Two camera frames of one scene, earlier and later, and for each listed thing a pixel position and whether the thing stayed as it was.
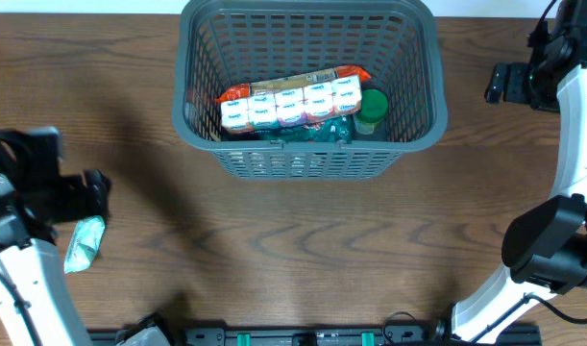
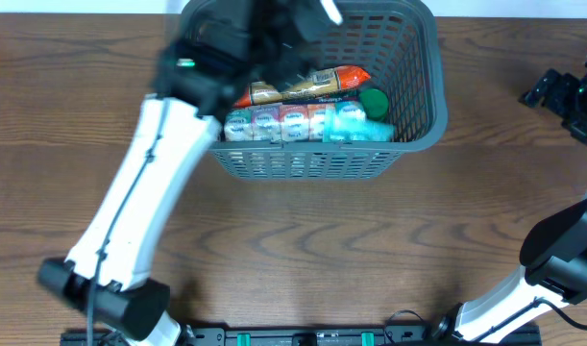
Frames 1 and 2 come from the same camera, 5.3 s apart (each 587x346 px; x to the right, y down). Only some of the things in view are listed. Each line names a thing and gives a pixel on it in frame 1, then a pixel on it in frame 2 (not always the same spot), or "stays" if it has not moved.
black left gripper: (88, 197) to (283, 53)
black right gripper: (516, 82) to (555, 89)
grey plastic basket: (224, 43) stays
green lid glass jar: (373, 111) stays
